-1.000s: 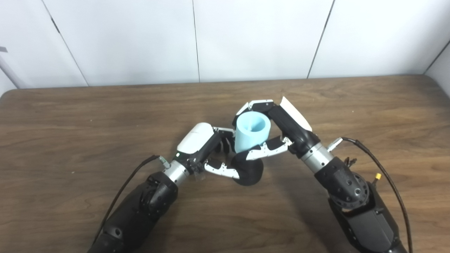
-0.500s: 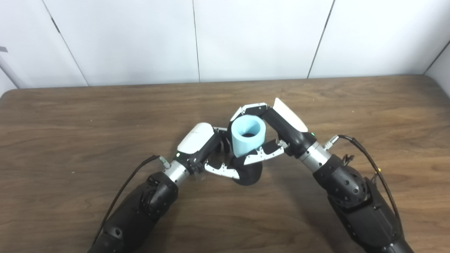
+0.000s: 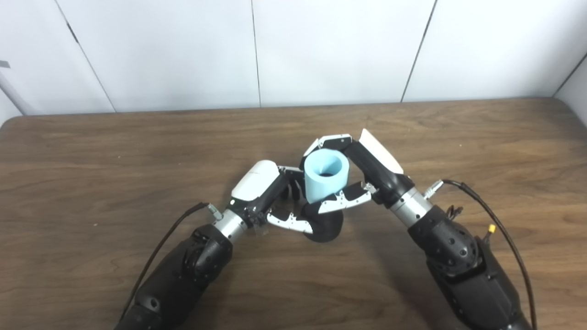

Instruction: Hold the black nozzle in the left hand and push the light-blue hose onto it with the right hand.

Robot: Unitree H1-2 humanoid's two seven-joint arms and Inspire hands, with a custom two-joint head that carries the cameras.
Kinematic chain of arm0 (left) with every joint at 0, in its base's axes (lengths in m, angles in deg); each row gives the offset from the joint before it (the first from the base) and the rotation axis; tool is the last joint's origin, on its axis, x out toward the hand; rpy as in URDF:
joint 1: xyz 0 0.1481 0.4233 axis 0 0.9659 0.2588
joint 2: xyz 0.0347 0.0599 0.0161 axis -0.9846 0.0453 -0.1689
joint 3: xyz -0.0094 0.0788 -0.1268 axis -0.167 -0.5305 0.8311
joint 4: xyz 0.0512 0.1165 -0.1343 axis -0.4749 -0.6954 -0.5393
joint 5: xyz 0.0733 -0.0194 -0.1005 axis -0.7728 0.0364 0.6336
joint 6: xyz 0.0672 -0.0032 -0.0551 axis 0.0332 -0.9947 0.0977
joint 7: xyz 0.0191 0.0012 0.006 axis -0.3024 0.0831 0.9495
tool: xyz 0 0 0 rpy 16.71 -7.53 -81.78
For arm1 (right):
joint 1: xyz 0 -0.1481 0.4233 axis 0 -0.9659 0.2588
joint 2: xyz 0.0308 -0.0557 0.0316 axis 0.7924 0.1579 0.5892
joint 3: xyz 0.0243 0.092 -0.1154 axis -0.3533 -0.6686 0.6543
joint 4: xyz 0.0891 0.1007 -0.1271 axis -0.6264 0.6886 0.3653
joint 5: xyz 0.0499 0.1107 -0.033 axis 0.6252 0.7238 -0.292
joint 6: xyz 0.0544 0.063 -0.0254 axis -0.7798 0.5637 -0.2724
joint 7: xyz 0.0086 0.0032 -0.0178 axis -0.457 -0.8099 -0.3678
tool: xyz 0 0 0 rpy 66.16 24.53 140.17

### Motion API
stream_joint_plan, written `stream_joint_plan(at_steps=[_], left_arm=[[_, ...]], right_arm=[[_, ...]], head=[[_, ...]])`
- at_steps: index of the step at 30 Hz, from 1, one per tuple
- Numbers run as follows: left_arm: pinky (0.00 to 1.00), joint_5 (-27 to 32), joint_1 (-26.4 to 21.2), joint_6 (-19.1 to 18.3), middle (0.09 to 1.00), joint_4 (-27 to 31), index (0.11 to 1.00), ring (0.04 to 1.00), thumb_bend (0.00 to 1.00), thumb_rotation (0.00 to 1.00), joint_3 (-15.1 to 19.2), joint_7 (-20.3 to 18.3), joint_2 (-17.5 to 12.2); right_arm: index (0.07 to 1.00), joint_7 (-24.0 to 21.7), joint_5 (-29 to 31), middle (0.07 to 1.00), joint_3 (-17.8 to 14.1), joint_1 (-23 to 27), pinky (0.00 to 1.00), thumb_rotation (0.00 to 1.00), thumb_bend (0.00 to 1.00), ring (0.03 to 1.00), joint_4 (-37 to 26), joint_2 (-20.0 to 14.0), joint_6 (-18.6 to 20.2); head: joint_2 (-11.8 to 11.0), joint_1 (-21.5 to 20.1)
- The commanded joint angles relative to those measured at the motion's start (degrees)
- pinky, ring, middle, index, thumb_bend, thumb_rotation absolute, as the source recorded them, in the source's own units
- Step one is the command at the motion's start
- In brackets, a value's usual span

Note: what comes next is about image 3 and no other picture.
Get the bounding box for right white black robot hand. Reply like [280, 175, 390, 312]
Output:
[300, 129, 415, 215]

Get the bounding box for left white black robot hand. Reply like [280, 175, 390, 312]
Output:
[227, 160, 315, 234]

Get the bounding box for light-blue hose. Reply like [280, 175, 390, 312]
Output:
[304, 148, 350, 204]

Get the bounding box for black nozzle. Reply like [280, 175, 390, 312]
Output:
[300, 202, 344, 243]

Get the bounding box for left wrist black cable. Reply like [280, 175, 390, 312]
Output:
[120, 202, 223, 321]

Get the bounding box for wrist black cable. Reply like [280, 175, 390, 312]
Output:
[120, 202, 223, 321]
[424, 179, 538, 330]

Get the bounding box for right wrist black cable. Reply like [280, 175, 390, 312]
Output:
[424, 179, 538, 330]

